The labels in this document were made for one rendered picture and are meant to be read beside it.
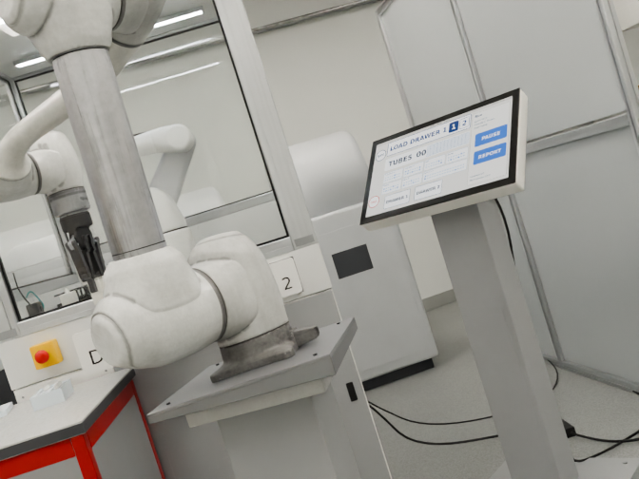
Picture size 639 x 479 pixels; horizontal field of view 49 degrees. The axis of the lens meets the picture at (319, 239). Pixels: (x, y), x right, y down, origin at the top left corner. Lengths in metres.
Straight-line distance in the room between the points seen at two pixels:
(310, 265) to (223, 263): 0.82
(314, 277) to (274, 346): 0.79
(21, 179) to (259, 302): 0.65
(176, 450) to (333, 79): 3.85
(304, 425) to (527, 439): 0.98
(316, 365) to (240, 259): 0.28
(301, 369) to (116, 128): 0.54
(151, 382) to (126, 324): 1.01
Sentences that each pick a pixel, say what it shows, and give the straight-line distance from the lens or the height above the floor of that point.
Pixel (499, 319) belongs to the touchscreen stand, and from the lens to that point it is 2.11.
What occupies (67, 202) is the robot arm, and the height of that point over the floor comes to 1.24.
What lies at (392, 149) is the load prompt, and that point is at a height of 1.15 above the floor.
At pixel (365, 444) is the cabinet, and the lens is 2.30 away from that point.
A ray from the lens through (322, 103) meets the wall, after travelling 5.56.
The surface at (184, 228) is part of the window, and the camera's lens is 2.20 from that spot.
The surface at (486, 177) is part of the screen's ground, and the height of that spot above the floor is 0.99.
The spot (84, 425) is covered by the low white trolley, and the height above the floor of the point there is 0.75.
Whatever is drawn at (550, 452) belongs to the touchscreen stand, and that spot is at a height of 0.17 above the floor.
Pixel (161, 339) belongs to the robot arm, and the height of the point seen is 0.91.
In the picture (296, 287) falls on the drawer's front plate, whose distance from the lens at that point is 2.16.
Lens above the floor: 1.05
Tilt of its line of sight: 3 degrees down
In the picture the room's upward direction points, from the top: 17 degrees counter-clockwise
